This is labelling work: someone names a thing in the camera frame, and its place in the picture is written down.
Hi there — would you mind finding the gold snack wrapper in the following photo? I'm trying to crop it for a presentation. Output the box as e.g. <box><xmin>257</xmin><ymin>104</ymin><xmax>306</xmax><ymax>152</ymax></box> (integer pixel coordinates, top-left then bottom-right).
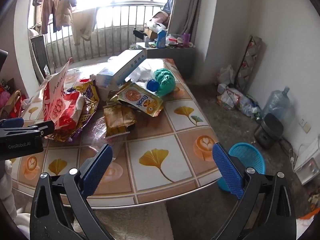
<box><xmin>104</xmin><ymin>105</ymin><xmax>137</xmax><ymax>138</ymax></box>

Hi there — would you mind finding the patterned table cover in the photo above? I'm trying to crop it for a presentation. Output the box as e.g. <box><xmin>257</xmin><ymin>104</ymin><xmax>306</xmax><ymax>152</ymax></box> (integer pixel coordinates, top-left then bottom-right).
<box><xmin>12</xmin><ymin>59</ymin><xmax>221</xmax><ymax>209</ymax></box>

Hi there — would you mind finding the black rice cooker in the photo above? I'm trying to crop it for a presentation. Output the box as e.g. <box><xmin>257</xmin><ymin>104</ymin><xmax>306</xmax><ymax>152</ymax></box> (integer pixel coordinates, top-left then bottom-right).
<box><xmin>254</xmin><ymin>113</ymin><xmax>284</xmax><ymax>150</ymax></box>

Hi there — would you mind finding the orange Enaak snack bag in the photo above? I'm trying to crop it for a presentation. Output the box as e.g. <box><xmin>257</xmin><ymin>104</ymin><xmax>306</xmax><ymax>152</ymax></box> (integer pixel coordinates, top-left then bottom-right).
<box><xmin>110</xmin><ymin>81</ymin><xmax>163</xmax><ymax>117</ymax></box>

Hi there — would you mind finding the pink hanging jacket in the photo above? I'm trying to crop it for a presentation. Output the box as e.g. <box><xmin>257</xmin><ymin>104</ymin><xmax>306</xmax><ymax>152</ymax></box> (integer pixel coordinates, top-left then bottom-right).
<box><xmin>41</xmin><ymin>0</ymin><xmax>60</xmax><ymax>35</ymax></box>

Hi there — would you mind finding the beige hanging garment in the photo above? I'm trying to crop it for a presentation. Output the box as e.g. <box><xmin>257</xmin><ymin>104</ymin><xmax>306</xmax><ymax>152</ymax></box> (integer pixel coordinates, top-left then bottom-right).
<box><xmin>72</xmin><ymin>8</ymin><xmax>98</xmax><ymax>46</ymax></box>

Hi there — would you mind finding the metal balcony railing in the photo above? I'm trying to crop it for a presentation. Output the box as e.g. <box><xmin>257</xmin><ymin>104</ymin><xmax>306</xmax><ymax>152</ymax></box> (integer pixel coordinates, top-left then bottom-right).
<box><xmin>44</xmin><ymin>2</ymin><xmax>163</xmax><ymax>70</ymax></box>

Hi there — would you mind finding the red white plastic bag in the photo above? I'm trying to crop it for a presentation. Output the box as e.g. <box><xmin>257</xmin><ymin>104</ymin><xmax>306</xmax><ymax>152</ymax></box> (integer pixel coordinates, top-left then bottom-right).
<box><xmin>22</xmin><ymin>58</ymin><xmax>85</xmax><ymax>131</ymax></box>

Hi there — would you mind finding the blue detergent bottle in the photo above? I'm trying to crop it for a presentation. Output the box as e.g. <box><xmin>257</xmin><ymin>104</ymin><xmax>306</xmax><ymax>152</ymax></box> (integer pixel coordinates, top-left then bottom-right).
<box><xmin>156</xmin><ymin>30</ymin><xmax>167</xmax><ymax>48</ymax></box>

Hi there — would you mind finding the pile of floor trash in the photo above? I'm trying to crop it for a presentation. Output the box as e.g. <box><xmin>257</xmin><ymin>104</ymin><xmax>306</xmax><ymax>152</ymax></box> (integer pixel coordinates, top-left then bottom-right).
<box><xmin>217</xmin><ymin>64</ymin><xmax>261</xmax><ymax>119</ymax></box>

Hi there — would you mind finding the grey curtain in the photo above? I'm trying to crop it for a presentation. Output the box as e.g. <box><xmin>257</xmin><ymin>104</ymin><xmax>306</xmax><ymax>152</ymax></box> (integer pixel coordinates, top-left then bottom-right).
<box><xmin>168</xmin><ymin>0</ymin><xmax>201</xmax><ymax>35</ymax></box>

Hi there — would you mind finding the purple cup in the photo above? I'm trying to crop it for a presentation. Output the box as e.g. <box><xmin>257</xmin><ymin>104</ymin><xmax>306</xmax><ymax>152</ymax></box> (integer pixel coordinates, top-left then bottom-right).
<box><xmin>182</xmin><ymin>33</ymin><xmax>190</xmax><ymax>48</ymax></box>

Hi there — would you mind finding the grey cabinet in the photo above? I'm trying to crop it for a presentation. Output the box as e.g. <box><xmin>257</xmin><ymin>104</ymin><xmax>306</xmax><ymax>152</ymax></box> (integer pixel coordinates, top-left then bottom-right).
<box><xmin>131</xmin><ymin>42</ymin><xmax>196</xmax><ymax>79</ymax></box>

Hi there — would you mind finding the green plastic bag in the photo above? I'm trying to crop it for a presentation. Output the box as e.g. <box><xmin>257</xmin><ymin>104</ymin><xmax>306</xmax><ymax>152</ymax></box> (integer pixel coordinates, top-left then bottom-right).
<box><xmin>154</xmin><ymin>68</ymin><xmax>176</xmax><ymax>96</ymax></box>

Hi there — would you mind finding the folded patterned board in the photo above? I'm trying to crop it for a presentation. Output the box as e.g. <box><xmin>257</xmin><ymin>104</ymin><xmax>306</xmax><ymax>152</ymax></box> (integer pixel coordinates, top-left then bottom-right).
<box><xmin>234</xmin><ymin>35</ymin><xmax>265</xmax><ymax>92</ymax></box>

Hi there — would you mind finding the white water dispenser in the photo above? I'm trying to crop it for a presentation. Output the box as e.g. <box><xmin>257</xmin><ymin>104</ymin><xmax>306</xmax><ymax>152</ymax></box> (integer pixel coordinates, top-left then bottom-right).
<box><xmin>294</xmin><ymin>135</ymin><xmax>319</xmax><ymax>185</ymax></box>

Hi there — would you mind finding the large blue water jug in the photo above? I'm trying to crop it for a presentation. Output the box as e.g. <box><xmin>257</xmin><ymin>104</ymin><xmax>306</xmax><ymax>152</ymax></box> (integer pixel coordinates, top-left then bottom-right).
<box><xmin>261</xmin><ymin>86</ymin><xmax>291</xmax><ymax>121</ymax></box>

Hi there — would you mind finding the white blue cardboard box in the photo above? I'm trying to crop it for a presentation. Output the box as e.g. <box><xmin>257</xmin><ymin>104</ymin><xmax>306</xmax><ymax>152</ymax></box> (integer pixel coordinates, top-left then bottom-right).
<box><xmin>95</xmin><ymin>49</ymin><xmax>146</xmax><ymax>87</ymax></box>

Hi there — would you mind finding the purple yellow snack bag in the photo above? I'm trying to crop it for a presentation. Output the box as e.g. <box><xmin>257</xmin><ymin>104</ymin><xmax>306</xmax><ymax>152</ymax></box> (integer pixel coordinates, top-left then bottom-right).
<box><xmin>46</xmin><ymin>79</ymin><xmax>100</xmax><ymax>142</ymax></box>

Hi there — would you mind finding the clear Pepsi plastic bottle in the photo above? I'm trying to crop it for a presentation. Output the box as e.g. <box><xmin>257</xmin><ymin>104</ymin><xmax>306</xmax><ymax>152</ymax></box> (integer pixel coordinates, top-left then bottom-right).
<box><xmin>125</xmin><ymin>67</ymin><xmax>160</xmax><ymax>93</ymax></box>

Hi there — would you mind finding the blue plastic basket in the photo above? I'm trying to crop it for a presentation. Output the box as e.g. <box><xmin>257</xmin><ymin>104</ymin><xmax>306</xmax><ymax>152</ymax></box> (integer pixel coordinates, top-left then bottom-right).
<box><xmin>212</xmin><ymin>142</ymin><xmax>266</xmax><ymax>199</ymax></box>

